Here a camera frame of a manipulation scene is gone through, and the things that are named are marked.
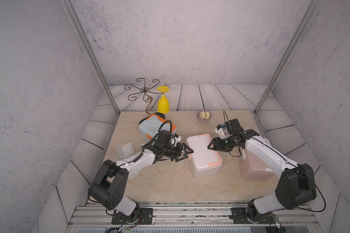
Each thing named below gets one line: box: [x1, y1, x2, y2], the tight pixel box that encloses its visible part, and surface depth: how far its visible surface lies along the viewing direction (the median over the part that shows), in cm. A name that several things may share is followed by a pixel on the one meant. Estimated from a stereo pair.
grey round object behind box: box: [196, 109, 212, 123], surface depth 113 cm
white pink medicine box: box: [185, 133, 224, 179], surface depth 81 cm
